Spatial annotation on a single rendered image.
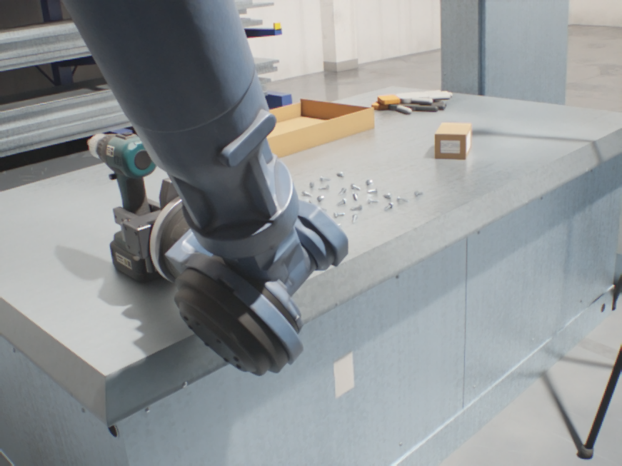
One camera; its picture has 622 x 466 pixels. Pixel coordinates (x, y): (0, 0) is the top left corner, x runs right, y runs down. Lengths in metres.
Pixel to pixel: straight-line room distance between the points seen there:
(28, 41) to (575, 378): 3.83
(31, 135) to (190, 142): 4.16
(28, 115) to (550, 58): 3.16
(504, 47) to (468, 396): 1.54
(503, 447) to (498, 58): 1.57
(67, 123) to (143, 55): 4.32
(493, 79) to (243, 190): 2.19
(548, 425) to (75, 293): 1.21
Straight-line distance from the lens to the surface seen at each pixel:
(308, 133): 1.86
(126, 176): 1.14
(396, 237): 1.26
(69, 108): 4.88
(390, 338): 1.40
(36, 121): 4.79
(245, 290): 0.79
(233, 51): 0.58
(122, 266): 1.21
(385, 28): 8.13
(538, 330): 1.97
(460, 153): 1.71
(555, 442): 1.84
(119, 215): 1.16
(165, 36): 0.54
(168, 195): 1.01
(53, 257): 1.35
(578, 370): 2.12
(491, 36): 2.78
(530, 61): 3.02
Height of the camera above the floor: 1.12
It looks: 21 degrees down
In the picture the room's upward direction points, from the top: 4 degrees counter-clockwise
